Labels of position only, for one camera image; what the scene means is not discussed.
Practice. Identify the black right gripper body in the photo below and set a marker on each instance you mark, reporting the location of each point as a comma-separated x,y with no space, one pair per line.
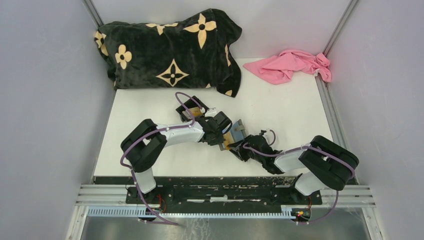
244,154

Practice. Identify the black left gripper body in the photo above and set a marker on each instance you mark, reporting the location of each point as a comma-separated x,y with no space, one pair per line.
218,139

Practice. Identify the orange credit card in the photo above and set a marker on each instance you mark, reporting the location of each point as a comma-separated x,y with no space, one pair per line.
228,139

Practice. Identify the grey leather card holder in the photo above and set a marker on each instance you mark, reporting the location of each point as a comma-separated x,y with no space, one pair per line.
238,132

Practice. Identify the stack of cards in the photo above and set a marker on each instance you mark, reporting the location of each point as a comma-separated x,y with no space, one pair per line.
193,112

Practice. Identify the black plastic card box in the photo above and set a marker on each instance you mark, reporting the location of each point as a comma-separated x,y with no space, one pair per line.
191,103

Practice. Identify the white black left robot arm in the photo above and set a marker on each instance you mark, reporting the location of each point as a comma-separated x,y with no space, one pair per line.
142,147

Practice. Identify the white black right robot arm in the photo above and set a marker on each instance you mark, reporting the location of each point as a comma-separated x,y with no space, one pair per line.
329,165

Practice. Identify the pink cloth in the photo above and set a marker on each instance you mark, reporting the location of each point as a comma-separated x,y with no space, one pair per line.
279,69

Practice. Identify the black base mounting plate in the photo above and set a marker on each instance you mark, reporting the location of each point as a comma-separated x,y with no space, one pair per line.
218,195

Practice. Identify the black floral plush blanket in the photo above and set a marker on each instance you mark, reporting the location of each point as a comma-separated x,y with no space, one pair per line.
190,54

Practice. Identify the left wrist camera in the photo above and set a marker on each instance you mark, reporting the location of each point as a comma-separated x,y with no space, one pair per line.
211,112

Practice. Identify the slotted grey cable duct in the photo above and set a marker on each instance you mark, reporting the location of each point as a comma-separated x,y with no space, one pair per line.
142,212

